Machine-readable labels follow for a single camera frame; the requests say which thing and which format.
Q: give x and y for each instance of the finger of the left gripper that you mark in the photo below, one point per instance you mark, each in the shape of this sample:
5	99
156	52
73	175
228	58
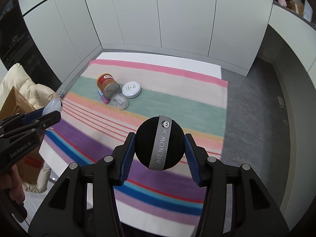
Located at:
46	121
29	117

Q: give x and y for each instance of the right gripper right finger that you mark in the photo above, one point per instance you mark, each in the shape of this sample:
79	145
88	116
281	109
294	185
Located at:
196	157

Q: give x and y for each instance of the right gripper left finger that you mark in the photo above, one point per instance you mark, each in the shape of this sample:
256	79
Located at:
123	157

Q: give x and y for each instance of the pale blue rounded bottle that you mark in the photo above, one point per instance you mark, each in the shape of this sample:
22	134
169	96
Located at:
53	105

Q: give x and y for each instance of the black ball with grey band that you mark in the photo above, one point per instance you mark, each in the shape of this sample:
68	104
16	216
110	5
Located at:
159	143

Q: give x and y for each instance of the purple tube with blue label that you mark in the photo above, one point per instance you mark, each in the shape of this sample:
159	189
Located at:
102	97

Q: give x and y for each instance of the white round compact case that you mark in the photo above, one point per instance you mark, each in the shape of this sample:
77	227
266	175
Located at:
131	90

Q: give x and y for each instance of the person's left hand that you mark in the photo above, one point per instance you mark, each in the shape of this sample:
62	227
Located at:
12	181

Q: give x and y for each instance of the cream padded chair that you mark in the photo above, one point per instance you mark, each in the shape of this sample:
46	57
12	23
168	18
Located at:
20	94

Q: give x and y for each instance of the red small bottle on floor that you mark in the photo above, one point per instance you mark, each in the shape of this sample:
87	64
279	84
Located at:
61	95

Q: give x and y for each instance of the clear plastic round container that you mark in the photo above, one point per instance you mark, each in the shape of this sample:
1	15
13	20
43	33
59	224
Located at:
119	101

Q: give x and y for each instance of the striped colourful blanket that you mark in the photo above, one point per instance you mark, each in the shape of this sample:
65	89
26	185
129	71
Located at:
148	118

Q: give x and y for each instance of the red gold tin can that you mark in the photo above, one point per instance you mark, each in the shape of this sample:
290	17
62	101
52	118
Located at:
107	85

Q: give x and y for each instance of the black glass cabinet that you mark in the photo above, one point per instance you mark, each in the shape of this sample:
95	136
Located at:
17	46

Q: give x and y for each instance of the white wardrobe doors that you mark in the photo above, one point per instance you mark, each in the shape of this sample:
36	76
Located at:
68	33

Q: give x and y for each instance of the pink plush toy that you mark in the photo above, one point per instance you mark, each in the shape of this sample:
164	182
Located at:
282	3

